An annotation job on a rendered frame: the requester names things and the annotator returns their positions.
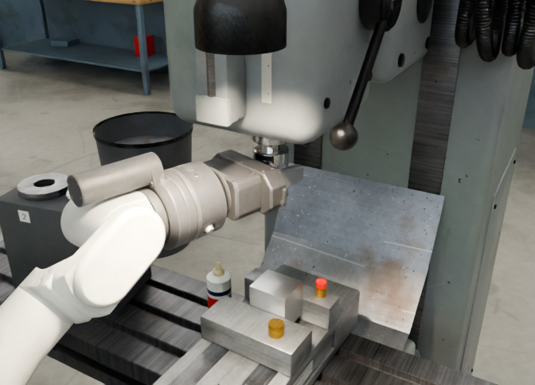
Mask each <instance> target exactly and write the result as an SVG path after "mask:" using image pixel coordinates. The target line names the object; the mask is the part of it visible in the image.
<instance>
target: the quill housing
mask: <svg viewBox="0 0 535 385"><path fill-rule="evenodd" d="M284 1H285V4H286V7H287V46H286V48H285V49H282V50H279V51H277V52H270V53H265V54H257V55H244V66H245V112H246V114H245V116H244V117H243V118H242V119H239V120H237V121H235V122H233V123H232V124H231V125H230V126H219V125H215V124H211V123H206V122H199V121H197V112H196V98H195V95H196V94H197V67H196V52H195V40H194V25H193V0H163V4H164V14H165V25H166V46H167V56H168V67H169V78H170V98H171V103H172V107H173V109H174V112H175V114H176V115H177V116H178V117H179V118H180V119H182V120H184V121H187V122H188V123H194V124H198V125H202V126H210V127H214V128H218V129H222V130H230V131H234V132H238V133H242V134H250V135H254V136H258V137H262V138H270V139H274V140H278V141H282V142H289V143H294V144H306V143H308V142H313V141H314V140H315V139H317V138H319V137H320V136H321V135H323V134H324V133H326V132H327V131H328V130H329V129H331V128H332V127H333V126H335V125H336V124H338V123H339V122H341V121H342V120H343V119H344V117H345V114H346V111H347V108H348V106H349V103H350V99H351V96H352V94H353V90H354V87H355V84H356V82H357V78H358V76H359V73H360V71H361V66H362V64H363V61H364V59H365V54H366V52H367V49H368V47H369V42H370V40H371V38H372V35H373V31H374V30H367V29H366V28H365V27H364V26H363V25H362V23H361V19H360V15H359V0H284Z"/></svg>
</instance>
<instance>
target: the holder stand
mask: <svg viewBox="0 0 535 385"><path fill-rule="evenodd" d="M67 178H68V175H66V174H63V173H39V174H38V175H34V176H31V177H28V178H26V179H24V180H22V181H21V182H20V183H19V184H18V186H17V187H16V188H14V189H12V190H10V191H9V192H7V193H5V194H3V195H2V196H0V227H1V230H2V236H3V240H4V244H5V247H6V253H7V257H8V261H9V264H10V271H11V274H12V278H13V282H14V288H15V289H17V288H18V286H19V285H20V284H21V283H22V282H23V281H24V280H25V279H26V278H27V276H28V275H29V274H30V273H31V272H32V271H33V270H34V269H35V268H36V267H37V268H39V269H42V270H43V269H46V268H48V267H51V266H53V265H55V264H57V263H59V262H61V261H63V260H65V259H67V258H69V257H71V256H73V255H74V254H75V253H76V252H77V251H78V249H79V247H78V246H75V245H74V244H72V243H70V242H69V241H68V240H67V239H66V238H65V236H64V234H63V231H62V230H61V215H62V212H63V210H64V207H65V206H66V204H67V203H68V202H69V201H70V200H71V197H70V195H69V193H68V187H67ZM150 278H151V267H149V268H148V270H147V271H146V272H145V273H144V275H143V276H142V277H141V278H140V279H139V280H138V281H137V282H136V284H135V285H134V286H133V288H132V289H131V290H130V291H129V293H128V294H127V295H126V296H125V297H124V298H123V299H122V300H121V301H120V303H119V304H118V305H117V306H116V307H115V308H114V309H113V310H112V312H113V313H119V312H120V310H121V309H122V308H123V307H124V306H125V305H126V304H127V303H128V302H129V301H130V300H131V299H132V298H133V297H134V296H135V295H136V294H137V292H138V291H139V290H140V289H141V288H142V287H143V286H144V285H145V283H146V282H147V281H148V280H149V279H150Z"/></svg>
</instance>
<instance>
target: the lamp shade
mask: <svg viewBox="0 0 535 385"><path fill-rule="evenodd" d="M193 25H194V40H195V48H196V49H198V50H200V51H202V52H206V53H214V54H221V55H257V54H265V53H273V52H277V51H279V50H282V49H285V48H286V46H287V7H286V4H285V1H284V0H196V2H195V4H194V8H193Z"/></svg>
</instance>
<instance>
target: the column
mask: <svg viewBox="0 0 535 385"><path fill-rule="evenodd" d="M459 3H460V1H459V0H434V5H433V11H432V24H431V31H430V37H431V39H432V41H431V46H430V48H429V49H428V51H427V53H426V54H425V56H423V57H422V58H421V59H419V60H418V61H417V62H416V63H414V64H413V65H411V66H410V67H408V68H407V69H405V70H404V71H403V72H402V73H400V74H399V75H397V76H395V77H394V78H393V79H391V80H390V81H388V82H385V83H376V82H370V85H369V95H368V98H367V100H366V101H365V102H364V104H363V105H362V106H361V107H359V110H358V113H357V117H356V119H355V122H354V125H353V126H354V127H355V129H356V130H357V135H358V138H357V143H356V145H355V146H354V147H353V148H352V149H350V150H346V151H341V150H337V149H335V148H334V147H333V146H332V144H331V143H330V131H331V130H332V128H333V127H332V128H331V129H329V130H328V131H327V132H326V133H324V134H323V135H321V136H320V137H319V138H317V139H315V140H314V141H313V142H310V145H309V146H308V147H305V146H303V144H294V143H289V142H287V143H285V145H286V146H288V148H289V162H290V163H293V164H297V165H304V166H308V167H311V168H316V169H322V170H326V171H330V172H334V173H340V174H345V175H348V176H352V177H359V178H363V179H366V180H371V181H377V182H381V183H385V184H389V185H395V186H400V187H403V188H407V189H414V190H418V191H421V192H426V193H432V194H436V195H440V196H445V200H444V203H443V209H442V212H441V217H440V220H439V226H438V230H437V233H436V237H435V243H434V247H433V250H432V256H431V260H430V263H429V267H428V273H427V276H426V279H425V282H424V287H423V289H422V293H421V295H420V300H419V303H418V306H417V309H416V314H415V316H414V320H413V322H412V327H411V330H410V333H409V336H408V339H409V340H412V341H413V342H414V343H415V346H416V347H415V349H416V350H418V351H419V352H420V358H423V359H426V360H430V361H432V362H434V363H437V364H441V365H443V366H446V367H449V368H452V369H455V370H457V371H461V372H464V373H466V374H468V375H472V372H473V370H474V369H473V367H474V360H475V356H476V352H477V347H478V340H479V336H480V332H481V328H482V321H483V317H484V313H485V308H486V301H487V297H488V293H489V289H490V282H491V278H492V274H493V269H494V262H495V258H496V254H497V249H498V243H499V239H500V235H501V230H502V223H503V219H504V215H505V210H506V203H507V200H508V195H509V191H510V184H511V180H512V176H513V171H514V164H515V163H516V156H517V149H518V145H519V141H520V137H521V129H522V125H523V121H524V117H525V110H526V106H527V102H528V98H529V90H530V86H531V82H532V78H533V70H534V67H535V66H534V67H532V68H531V69H525V70H523V69H522V68H520V67H518V65H517V59H516V58H517V57H516V55H517V53H516V54H515V55H513V56H504V55H503V54H502V49H501V47H502V44H501V47H500V51H499V54H498V56H497V58H496V59H495V60H493V61H491V62H485V61H483V60H482V59H481V58H480V56H479V54H478V50H477V45H476V39H474V41H473V43H472V44H471V45H469V46H468V47H466V48H460V47H459V46H458V45H457V44H456V43H455V24H456V19H457V14H458V13H457V12H458V8H459Z"/></svg>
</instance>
